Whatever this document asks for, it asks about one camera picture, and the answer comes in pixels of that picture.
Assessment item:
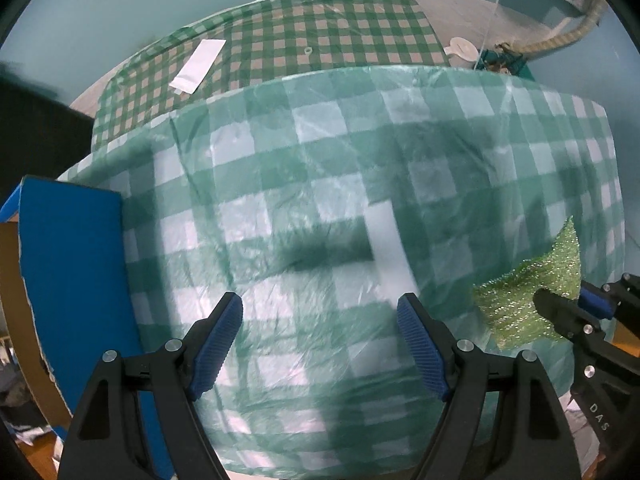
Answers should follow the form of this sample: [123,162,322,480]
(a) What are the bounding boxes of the blue cardboard box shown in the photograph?
[0,175,176,480]

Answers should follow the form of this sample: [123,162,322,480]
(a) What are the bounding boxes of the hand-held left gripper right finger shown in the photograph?
[396,292,583,480]

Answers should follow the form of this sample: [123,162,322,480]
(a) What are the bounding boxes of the pile of floor clutter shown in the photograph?
[0,330,56,446]

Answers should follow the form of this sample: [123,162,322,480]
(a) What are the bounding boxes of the white string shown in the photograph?
[480,0,508,68]

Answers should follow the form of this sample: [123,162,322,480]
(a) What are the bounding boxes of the light green checked plastic tablecloth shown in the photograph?
[55,65,626,476]

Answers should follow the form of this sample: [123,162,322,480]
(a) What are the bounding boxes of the dark green checked cloth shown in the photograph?
[90,0,451,153]

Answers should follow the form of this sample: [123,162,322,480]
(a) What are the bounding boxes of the green sparkly cloth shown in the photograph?
[472,215,583,353]

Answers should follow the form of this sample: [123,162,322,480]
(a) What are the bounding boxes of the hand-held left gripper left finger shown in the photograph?
[57,292,244,480]

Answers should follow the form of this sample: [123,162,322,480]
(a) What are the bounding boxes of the white plastic lid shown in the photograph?
[444,37,478,63]

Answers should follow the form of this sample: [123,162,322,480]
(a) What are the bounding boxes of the braided beige hose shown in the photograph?
[520,0,611,56]

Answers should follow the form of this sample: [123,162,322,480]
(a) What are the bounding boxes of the white paper slip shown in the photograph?
[169,38,227,96]

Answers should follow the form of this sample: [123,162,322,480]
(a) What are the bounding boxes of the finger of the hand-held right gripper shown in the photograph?
[577,272,640,333]
[532,288,608,348]

